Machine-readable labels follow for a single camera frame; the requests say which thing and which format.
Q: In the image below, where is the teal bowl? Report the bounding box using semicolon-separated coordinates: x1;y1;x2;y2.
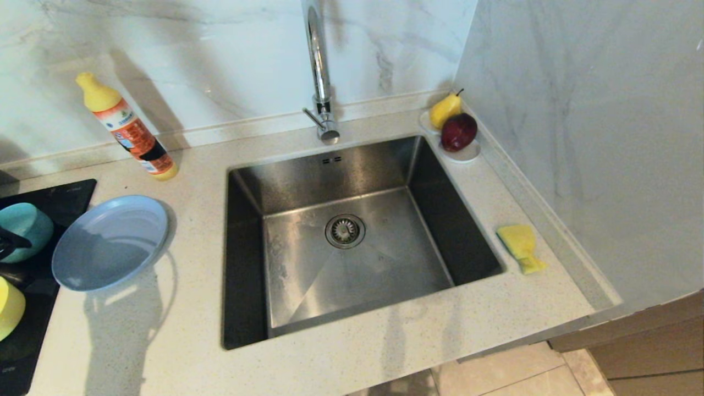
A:
0;202;54;263

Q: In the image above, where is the yellow-green bowl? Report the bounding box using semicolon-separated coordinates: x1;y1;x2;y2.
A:
0;275;26;342

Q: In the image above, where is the blue-grey plate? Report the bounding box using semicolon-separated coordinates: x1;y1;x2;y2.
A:
52;195;169;292

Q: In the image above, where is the orange dish soap bottle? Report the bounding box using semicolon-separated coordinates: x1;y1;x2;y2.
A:
76;72;179;181

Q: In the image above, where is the chrome kitchen faucet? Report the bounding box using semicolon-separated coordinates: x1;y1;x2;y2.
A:
301;0;342;145

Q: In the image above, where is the yellow and green sponge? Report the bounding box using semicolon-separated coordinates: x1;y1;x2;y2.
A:
496;224;548;275

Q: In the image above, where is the stainless steel sink basin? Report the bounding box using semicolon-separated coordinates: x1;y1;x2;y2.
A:
222;135;507;350

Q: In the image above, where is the metal sink drain strainer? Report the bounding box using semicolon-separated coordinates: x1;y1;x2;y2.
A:
324;213;366;250

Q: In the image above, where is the black induction cooktop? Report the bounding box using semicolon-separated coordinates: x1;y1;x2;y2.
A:
0;179;97;396

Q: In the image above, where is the yellow pear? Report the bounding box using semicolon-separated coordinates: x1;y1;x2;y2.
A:
430;89;466;130

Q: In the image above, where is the dark red apple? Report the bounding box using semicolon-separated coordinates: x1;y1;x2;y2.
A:
441;113;479;153

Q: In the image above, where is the beige wooden cabinet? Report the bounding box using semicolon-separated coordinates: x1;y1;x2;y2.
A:
548;291;704;396

